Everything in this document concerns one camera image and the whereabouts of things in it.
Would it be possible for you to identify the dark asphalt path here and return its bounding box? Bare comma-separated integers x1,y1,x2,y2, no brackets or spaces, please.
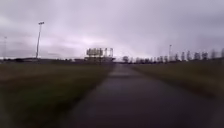
54,63,224,128

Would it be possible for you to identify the pale light pole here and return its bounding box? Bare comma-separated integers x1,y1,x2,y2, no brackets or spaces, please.
167,44,173,62

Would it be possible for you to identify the row of trees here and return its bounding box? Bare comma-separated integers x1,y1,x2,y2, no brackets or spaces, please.
121,48,224,64

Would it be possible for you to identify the grass field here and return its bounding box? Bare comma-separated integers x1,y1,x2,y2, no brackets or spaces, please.
0,61,115,128
130,58,224,101

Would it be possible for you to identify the tall floodlight pole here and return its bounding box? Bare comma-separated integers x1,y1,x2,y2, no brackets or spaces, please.
35,21,46,60

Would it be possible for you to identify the thin floodlight pole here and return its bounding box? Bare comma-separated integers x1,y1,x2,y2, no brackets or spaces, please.
2,35,8,60

